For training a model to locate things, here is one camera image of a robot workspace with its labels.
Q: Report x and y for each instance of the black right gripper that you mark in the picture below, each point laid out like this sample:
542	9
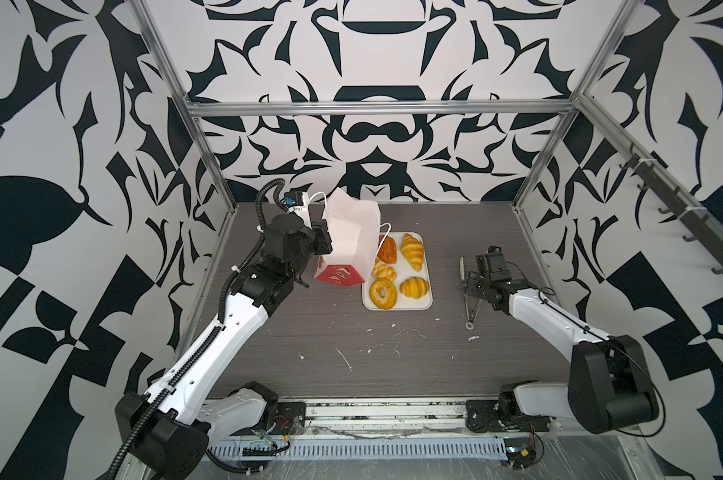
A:
471	280

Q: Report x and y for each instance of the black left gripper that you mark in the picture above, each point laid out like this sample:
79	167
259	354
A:
315	231

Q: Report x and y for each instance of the steel tongs with white tips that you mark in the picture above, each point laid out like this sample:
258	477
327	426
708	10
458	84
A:
471	282

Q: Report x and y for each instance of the yellow round fake bun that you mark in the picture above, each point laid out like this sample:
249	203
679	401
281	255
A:
415	288

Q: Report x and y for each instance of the yellow fake croissant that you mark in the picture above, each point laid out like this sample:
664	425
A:
413	251

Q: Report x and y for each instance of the striped fake bread roll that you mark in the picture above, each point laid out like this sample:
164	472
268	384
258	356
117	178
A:
382	270

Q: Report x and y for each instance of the orange fake puff pastry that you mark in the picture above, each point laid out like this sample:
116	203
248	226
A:
388	252

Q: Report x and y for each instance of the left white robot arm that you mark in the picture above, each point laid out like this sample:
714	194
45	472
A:
171	426

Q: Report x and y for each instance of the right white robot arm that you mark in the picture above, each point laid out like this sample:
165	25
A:
609	386

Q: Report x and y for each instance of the white rectangular plastic tray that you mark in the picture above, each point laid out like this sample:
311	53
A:
381	295

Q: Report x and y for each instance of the small green circuit board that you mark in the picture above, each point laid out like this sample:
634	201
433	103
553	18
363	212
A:
520	457

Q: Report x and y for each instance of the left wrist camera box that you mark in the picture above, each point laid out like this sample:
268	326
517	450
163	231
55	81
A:
295	199

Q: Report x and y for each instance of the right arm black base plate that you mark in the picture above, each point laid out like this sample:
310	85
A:
482	416

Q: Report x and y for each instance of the aluminium cage frame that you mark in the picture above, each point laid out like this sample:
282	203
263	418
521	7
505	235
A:
531	102

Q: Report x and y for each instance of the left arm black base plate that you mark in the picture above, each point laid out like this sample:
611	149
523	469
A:
284	418

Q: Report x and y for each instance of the white slotted cable duct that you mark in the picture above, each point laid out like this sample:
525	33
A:
486	448

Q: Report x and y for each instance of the black wall hook rail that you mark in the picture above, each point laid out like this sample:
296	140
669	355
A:
678	202

